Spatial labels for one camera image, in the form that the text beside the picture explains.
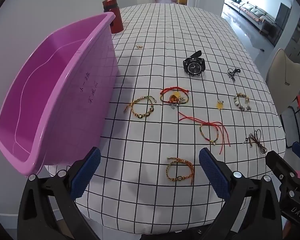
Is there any red cord amber pendant bracelet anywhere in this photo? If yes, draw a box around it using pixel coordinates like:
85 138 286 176
160 87 190 109

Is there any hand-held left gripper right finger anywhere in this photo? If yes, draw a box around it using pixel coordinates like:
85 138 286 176
199 147 283 240

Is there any gold brown braided bracelet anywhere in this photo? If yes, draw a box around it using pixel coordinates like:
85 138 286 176
166 157 195 186

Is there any braided bracelet with coin beads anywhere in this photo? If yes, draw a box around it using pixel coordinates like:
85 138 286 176
124 95 157 118

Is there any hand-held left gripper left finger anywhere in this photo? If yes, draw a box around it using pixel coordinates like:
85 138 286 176
17 146 102 240

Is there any red metal bottle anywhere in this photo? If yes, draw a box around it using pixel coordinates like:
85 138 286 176
102 0 124 34

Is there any white bag with black trim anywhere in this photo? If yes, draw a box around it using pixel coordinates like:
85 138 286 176
281 106 300 148

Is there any grey sofa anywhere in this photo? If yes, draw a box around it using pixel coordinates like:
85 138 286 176
226 0 275 25

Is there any brown cord necklace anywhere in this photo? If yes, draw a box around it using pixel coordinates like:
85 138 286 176
245 129 268 153

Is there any pink plastic tub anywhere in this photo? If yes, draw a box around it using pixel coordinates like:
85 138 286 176
0 12 119 178

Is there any white black checkered tablecloth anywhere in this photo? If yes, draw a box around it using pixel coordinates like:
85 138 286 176
44 3 286 233

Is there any dark cabinet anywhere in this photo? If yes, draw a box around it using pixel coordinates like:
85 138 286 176
274 2 292 47

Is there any black key ring charm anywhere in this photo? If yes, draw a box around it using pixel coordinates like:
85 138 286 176
227 67 241 82

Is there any black wrist watch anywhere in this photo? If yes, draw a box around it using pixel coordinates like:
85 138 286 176
182 50 206 77

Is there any beige chair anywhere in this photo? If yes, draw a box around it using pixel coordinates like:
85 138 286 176
266 48 300 115

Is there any multicolour bracelet with red cords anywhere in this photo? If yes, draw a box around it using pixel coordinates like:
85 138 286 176
178 112 231 154

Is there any stone beaded bracelet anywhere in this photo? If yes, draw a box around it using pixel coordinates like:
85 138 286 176
234 93 252 112

